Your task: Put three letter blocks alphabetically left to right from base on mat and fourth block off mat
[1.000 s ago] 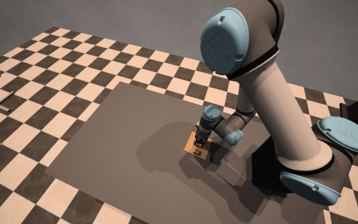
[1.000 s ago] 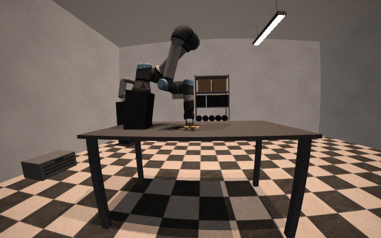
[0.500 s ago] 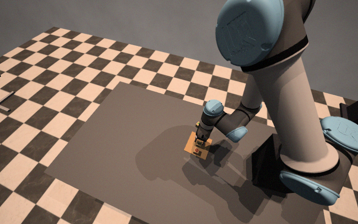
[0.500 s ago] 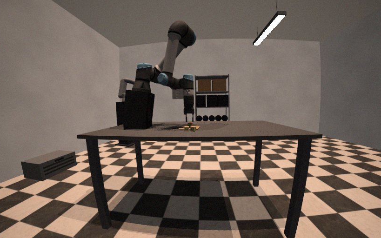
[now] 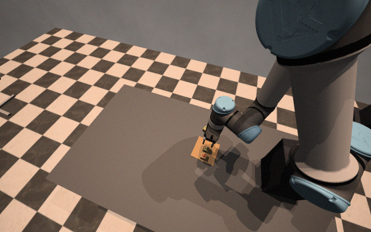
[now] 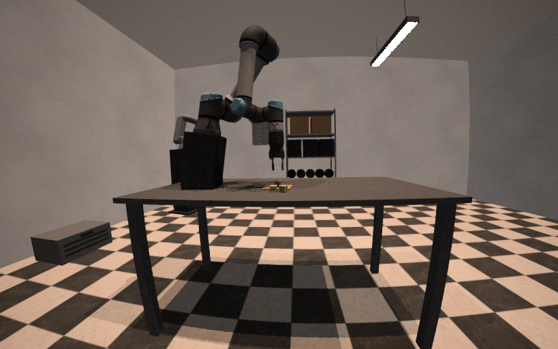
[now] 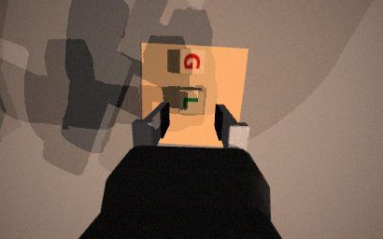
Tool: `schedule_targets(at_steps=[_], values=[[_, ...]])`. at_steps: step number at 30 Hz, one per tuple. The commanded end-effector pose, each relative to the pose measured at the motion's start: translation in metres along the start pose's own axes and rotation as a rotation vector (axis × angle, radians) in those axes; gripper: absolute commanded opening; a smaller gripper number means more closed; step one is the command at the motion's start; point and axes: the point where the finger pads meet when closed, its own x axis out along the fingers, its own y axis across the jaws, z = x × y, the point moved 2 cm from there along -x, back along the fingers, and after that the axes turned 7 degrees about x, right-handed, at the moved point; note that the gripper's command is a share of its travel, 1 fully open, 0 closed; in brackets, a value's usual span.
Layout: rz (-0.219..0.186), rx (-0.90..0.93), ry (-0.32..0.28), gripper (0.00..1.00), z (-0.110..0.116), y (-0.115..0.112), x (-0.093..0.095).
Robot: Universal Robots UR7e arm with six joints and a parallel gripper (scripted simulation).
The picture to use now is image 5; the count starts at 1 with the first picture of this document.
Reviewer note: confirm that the orange flat mat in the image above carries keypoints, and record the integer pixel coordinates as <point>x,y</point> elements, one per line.
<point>198,150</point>

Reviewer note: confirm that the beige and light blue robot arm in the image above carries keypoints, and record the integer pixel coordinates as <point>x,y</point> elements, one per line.
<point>316,43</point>

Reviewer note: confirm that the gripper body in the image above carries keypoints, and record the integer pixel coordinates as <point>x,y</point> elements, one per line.
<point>212,132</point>

